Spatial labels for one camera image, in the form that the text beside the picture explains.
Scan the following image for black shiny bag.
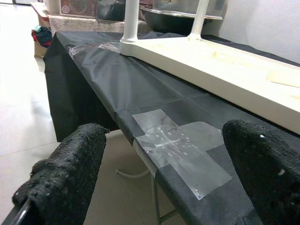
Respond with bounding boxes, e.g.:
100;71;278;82
97;0;126;22

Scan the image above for brown cardboard box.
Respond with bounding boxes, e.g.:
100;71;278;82
34;41;49;59

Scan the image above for white plastic table leg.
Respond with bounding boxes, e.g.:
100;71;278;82
189;0;210;40
121;0;141;44

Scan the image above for beige cloth-covered bench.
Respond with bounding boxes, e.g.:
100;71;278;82
46;14;150;33

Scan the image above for clear storage box orange lid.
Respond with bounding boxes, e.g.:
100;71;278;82
60;0;99;18

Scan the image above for grey metal folding table frame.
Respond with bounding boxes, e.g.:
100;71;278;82
116;168;179;225

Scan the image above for green and red bag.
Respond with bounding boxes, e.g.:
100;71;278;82
31;25;53;47

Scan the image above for clear plastic storage box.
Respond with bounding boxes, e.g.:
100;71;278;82
152;0;227;20

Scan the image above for black tablecloth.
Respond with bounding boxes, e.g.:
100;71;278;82
44;30;300;225

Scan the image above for black wok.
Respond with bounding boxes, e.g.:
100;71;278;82
140;4;213;36

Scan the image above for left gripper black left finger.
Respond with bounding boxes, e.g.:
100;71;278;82
12;123;111;225

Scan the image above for white plastic children table top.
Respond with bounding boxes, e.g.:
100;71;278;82
119;35;300;135

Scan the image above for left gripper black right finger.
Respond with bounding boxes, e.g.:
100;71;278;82
222;119;300;225

